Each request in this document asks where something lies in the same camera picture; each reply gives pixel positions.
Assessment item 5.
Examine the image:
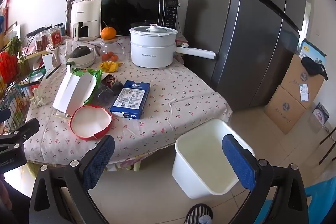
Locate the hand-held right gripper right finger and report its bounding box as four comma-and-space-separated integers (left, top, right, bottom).
222, 134, 309, 224

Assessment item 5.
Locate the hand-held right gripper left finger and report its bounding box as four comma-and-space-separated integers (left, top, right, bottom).
29, 135, 116, 224

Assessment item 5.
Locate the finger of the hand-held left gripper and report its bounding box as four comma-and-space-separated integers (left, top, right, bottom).
0, 118, 40, 152
0, 108, 11, 123

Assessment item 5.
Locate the white tissue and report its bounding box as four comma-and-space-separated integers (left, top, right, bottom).
29, 88, 54, 109

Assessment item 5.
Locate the white plastic bin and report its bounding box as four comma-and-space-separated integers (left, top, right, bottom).
172, 118, 255, 199

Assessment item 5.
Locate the red rimmed paper bowl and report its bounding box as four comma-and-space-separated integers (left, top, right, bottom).
70, 105, 113, 140

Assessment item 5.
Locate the white paper bag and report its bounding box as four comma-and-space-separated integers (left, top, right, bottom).
52, 65, 97, 115

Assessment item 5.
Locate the blue wrapper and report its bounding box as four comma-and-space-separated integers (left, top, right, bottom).
110, 80, 151, 119

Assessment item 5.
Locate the peach printed wrapper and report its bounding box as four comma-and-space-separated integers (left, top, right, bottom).
101, 74, 116, 86

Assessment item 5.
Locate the green snack bag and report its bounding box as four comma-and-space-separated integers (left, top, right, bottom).
72, 68, 109, 105

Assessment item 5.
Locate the yellow wrapper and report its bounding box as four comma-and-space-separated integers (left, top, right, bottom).
99, 61, 123, 73

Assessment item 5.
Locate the black pen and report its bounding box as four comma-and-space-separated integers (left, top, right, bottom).
45, 63, 62, 79

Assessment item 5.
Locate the striped slipper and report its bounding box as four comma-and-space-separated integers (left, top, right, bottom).
184, 203, 214, 224

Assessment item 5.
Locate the plain cardboard box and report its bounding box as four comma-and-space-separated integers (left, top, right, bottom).
264, 85, 313, 134

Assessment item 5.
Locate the glass jar of red contents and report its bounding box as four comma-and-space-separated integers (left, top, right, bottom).
34, 31, 49, 52

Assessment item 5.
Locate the blue plastic stool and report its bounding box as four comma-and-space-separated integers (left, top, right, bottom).
262, 179, 336, 224

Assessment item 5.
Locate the white bowl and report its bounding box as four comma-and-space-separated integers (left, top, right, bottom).
66, 51, 95, 68

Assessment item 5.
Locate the cherry print tablecloth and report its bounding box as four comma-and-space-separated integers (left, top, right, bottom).
25, 36, 233, 170

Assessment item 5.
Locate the dark green pumpkin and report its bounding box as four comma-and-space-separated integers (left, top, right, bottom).
69, 46, 91, 59

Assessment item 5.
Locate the small blue white packet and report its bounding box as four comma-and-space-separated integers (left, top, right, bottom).
312, 102, 330, 126

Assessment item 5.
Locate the glass jar with tomatoes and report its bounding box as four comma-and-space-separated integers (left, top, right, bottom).
100, 39, 125, 56

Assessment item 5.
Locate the black cap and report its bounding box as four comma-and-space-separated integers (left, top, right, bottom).
301, 56, 328, 81

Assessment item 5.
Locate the white electric cooking pot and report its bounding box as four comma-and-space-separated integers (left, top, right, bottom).
129, 24, 217, 69

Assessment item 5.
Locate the white air fryer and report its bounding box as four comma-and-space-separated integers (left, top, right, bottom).
70, 0, 102, 41

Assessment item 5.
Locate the large orange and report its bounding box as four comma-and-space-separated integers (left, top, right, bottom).
101, 22, 117, 40

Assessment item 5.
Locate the grey refrigerator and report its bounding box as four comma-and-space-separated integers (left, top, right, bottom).
184, 0, 306, 111

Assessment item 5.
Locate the large blue white carton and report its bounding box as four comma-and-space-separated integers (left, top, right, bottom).
299, 39, 327, 64

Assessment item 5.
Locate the black microwave oven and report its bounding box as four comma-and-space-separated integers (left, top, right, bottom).
100, 0, 179, 37

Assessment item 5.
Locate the black wire rack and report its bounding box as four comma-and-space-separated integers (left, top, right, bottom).
0, 38, 34, 135

